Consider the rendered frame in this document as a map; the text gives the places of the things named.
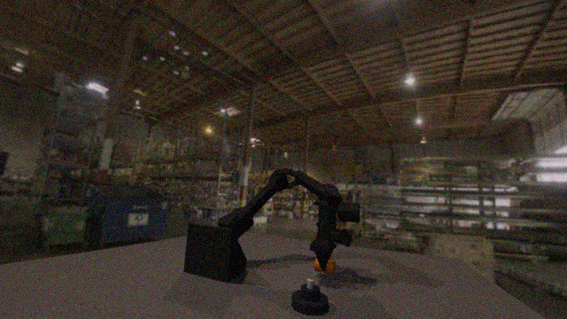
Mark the orange cylinder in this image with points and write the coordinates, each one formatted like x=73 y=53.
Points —
x=330 y=267

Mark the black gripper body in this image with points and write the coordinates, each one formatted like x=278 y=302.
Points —
x=322 y=243

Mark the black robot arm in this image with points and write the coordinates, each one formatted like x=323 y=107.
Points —
x=329 y=202

